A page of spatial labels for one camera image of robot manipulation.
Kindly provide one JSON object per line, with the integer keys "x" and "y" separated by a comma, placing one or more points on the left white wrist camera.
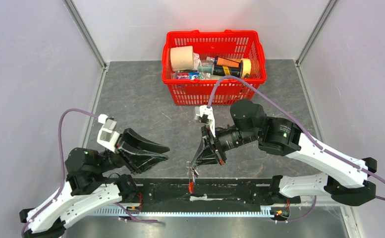
{"x": 107, "y": 136}

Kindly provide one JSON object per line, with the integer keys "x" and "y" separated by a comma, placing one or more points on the beige paper roll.
{"x": 182, "y": 58}

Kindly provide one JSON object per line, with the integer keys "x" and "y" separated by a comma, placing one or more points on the snack packets in basket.
{"x": 202, "y": 69}

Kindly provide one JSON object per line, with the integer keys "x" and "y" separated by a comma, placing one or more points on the yellow masking tape roll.
{"x": 246, "y": 67}

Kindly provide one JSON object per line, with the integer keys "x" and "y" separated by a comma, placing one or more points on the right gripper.
{"x": 206, "y": 155}

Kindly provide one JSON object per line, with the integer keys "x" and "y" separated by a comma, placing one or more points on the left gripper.
{"x": 141, "y": 161}

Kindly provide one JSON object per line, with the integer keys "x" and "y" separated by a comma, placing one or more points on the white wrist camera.
{"x": 107, "y": 136}
{"x": 205, "y": 115}

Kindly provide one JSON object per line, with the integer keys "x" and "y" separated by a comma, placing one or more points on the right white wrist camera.
{"x": 205, "y": 115}

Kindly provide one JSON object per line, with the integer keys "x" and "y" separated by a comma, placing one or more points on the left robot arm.
{"x": 94, "y": 180}

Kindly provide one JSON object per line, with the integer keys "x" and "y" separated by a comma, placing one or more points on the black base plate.
{"x": 209, "y": 194}

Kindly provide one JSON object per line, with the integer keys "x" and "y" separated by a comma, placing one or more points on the red plastic basket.
{"x": 230, "y": 44}

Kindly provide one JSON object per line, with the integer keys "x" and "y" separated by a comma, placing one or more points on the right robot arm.
{"x": 341, "y": 177}

